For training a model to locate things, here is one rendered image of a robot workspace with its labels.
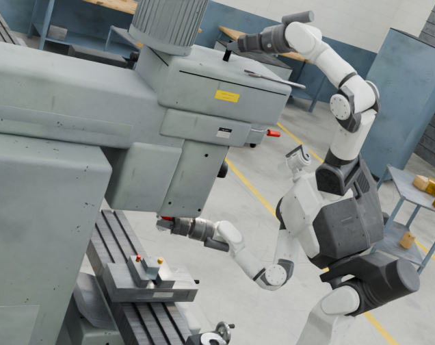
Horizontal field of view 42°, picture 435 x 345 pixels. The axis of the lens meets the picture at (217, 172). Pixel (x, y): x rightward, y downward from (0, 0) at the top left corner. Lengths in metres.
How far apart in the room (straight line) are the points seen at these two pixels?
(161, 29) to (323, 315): 1.08
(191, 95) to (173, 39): 0.18
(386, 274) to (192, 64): 0.89
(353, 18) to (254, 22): 2.13
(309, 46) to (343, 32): 9.34
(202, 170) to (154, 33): 0.52
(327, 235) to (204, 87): 0.63
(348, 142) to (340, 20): 9.21
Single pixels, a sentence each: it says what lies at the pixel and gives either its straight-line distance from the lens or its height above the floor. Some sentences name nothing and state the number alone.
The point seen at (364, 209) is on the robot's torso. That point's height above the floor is 1.61.
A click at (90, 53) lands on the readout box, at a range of 2.08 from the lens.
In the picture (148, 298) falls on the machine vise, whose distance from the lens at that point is 2.25.
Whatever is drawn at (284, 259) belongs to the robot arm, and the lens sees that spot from 2.16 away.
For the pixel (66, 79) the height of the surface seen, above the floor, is 1.75.
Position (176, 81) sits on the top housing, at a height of 1.82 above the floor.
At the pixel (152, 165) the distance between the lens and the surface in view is 1.85.
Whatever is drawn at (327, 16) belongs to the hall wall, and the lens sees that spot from 10.69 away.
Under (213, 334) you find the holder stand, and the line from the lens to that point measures 1.91.
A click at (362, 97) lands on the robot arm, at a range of 1.67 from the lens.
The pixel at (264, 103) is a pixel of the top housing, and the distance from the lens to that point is 1.91.
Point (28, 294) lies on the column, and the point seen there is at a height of 1.09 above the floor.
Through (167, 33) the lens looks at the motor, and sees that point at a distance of 1.70.
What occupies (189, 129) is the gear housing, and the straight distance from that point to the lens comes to 1.83.
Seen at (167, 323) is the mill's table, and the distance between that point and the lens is 2.20.
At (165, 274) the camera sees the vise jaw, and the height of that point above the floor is 1.04.
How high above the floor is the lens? 2.27
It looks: 22 degrees down
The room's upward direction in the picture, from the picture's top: 22 degrees clockwise
